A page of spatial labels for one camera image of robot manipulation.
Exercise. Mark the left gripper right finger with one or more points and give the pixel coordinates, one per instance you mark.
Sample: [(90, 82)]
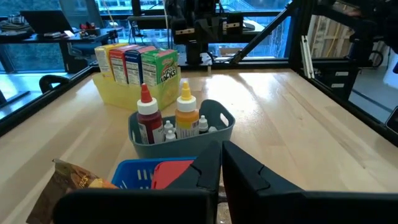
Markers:
[(295, 208)]

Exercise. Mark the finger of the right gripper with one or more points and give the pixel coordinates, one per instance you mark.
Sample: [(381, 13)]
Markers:
[(201, 31), (215, 31)]

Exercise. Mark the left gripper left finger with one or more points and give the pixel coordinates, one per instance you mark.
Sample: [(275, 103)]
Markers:
[(140, 205)]

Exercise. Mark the green Apple Jacks box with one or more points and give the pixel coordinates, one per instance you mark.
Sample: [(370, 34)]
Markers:
[(161, 67)]

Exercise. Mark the red-lidded patterned paprika tin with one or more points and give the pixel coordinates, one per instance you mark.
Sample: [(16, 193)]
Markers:
[(171, 174)]

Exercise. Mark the blue rectangular food box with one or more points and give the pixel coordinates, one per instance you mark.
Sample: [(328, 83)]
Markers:
[(133, 67)]

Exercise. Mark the red Froot Loops box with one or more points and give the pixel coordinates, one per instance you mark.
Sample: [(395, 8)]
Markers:
[(118, 65)]

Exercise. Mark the white-capped dropper bottle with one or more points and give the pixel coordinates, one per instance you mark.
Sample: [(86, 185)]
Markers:
[(203, 124), (168, 126), (170, 136)]

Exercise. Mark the brown taco seasoning packet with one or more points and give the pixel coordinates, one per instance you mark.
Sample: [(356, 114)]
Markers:
[(62, 186)]

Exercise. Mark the yellow Corn Pops box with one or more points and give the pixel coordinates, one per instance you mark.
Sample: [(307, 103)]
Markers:
[(102, 59)]

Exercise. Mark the spice bottle pale yellow lid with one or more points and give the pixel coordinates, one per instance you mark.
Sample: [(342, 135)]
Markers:
[(186, 118)]

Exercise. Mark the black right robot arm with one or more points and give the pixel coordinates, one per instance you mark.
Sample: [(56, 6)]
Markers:
[(194, 54)]

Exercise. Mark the blue plastic basket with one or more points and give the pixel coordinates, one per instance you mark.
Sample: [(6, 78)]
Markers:
[(130, 174)]

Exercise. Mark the grey plastic bin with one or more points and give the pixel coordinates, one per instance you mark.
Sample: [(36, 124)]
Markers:
[(186, 149)]

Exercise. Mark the yellow translucent plastic bin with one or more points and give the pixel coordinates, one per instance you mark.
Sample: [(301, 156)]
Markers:
[(124, 96)]

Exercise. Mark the black box white labels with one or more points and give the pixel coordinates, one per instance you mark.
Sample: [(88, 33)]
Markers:
[(329, 90)]

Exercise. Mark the black laptop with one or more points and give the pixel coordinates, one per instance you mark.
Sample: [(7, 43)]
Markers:
[(46, 21)]

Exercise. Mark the dark grey side table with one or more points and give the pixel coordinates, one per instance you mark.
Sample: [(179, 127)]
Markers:
[(37, 39)]

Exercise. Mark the silver aluminium bracket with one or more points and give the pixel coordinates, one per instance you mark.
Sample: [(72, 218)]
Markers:
[(307, 59)]

